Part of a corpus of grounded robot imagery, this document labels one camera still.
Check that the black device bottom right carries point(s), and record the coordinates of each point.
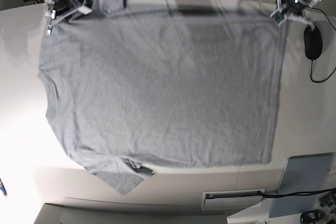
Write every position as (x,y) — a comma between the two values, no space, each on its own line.
(310,217)

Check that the grey T-shirt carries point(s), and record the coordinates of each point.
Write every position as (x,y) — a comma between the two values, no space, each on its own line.
(129,87)

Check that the blue orange tool handle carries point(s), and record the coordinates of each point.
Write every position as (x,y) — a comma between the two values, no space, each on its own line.
(2,189)

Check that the grey laptop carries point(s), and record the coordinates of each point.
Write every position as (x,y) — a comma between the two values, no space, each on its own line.
(302,173)

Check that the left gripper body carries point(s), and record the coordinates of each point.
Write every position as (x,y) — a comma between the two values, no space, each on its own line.
(295,7)

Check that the black computer mouse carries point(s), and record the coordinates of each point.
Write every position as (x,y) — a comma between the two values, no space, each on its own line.
(313,42)

